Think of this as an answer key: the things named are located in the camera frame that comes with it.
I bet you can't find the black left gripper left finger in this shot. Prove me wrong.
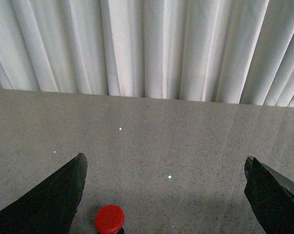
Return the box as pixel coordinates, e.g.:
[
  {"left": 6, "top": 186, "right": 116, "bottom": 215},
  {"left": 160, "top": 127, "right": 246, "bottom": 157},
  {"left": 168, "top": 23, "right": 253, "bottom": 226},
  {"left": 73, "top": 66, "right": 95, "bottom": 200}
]
[{"left": 0, "top": 153, "right": 87, "bottom": 234}]

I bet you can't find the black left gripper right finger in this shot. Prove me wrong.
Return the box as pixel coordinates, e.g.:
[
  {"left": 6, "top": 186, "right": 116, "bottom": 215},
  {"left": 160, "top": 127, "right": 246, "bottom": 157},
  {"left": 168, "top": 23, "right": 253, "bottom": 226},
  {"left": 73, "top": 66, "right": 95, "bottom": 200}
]
[{"left": 244, "top": 156, "right": 294, "bottom": 234}]

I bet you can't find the red push button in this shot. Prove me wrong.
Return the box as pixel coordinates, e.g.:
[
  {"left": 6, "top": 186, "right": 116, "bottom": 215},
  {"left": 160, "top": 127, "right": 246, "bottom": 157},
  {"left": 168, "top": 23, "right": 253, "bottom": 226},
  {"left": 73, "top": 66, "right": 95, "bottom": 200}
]
[{"left": 94, "top": 204, "right": 125, "bottom": 234}]

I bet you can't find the white pleated curtain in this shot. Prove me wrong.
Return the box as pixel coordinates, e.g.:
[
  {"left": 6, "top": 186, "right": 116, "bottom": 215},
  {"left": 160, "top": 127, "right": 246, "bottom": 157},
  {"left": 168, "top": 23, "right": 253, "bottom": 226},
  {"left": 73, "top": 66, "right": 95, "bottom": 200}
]
[{"left": 0, "top": 0, "right": 294, "bottom": 107}]

